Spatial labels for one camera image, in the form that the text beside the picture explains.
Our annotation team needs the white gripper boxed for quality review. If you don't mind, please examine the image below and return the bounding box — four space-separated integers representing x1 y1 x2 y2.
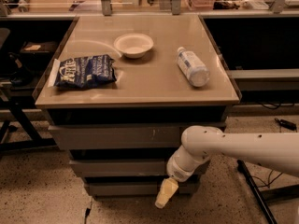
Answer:
155 146 209 209

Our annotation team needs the grey drawer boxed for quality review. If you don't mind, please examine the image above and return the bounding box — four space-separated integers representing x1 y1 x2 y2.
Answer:
48 121 227 151
69 159 167 177
83 180 201 198

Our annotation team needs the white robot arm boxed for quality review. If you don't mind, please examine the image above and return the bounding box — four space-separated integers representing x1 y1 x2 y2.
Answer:
155 126 299 209

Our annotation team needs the grey top drawer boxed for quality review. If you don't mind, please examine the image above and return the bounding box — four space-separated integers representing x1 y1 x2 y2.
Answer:
48 121 227 151

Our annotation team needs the grey bottom drawer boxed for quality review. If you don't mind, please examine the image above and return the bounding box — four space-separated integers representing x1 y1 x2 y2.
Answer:
83 180 201 198

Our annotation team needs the grey drawer cabinet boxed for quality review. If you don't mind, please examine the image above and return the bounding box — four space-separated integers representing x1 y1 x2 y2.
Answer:
36 15 239 185

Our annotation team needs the black metal stand leg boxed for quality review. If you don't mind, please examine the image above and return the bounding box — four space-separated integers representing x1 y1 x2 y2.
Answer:
237 160 299 224

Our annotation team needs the clear plastic water bottle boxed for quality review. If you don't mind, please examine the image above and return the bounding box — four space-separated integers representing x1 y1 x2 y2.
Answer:
177 47 210 88

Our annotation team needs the black power adapter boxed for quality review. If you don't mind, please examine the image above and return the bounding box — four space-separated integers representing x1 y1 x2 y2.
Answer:
275 119 297 131

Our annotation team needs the white paper bowl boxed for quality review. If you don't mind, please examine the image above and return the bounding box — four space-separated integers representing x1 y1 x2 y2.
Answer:
114 34 153 59

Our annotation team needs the blue chip bag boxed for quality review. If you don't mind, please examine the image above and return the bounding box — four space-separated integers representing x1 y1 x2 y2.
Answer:
49 54 117 90

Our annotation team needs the black bag on shelf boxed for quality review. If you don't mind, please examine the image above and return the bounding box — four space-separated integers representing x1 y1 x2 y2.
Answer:
9 52 34 87

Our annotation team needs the dark box on shelf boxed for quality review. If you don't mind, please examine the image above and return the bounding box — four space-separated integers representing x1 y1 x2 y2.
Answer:
20 41 58 61

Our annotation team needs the black floor cable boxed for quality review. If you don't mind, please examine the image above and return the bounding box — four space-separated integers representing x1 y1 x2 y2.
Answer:
251 168 285 189

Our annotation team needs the black table frame left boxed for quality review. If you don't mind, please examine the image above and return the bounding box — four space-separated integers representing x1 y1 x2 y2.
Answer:
0 91 56 152

